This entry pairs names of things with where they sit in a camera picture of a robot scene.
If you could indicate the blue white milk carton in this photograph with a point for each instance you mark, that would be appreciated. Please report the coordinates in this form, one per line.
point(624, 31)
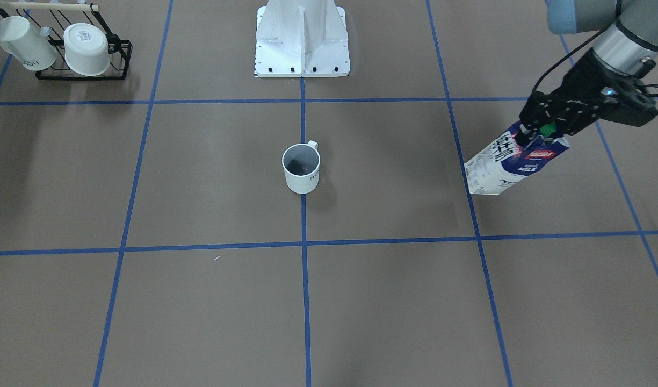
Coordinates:
point(503, 163)

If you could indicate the white bowl in rack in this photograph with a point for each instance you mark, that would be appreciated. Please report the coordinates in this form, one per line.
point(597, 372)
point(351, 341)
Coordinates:
point(86, 49)

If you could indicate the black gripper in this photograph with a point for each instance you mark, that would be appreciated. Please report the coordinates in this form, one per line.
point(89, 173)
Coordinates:
point(585, 81)

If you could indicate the black wire cup rack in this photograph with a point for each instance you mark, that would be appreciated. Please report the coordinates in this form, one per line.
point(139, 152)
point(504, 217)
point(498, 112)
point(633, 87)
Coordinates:
point(52, 17)

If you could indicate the white mug with handle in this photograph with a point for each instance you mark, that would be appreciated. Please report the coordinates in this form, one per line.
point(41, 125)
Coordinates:
point(301, 163)

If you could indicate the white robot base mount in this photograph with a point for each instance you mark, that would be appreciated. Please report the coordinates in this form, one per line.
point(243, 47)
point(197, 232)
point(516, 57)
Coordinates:
point(301, 39)

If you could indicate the white mug lying in rack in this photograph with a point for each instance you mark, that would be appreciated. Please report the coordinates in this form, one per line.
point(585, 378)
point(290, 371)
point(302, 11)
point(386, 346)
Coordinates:
point(22, 40)

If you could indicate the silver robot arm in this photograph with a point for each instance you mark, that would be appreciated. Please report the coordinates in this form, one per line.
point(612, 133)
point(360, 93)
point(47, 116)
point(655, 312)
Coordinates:
point(624, 31)

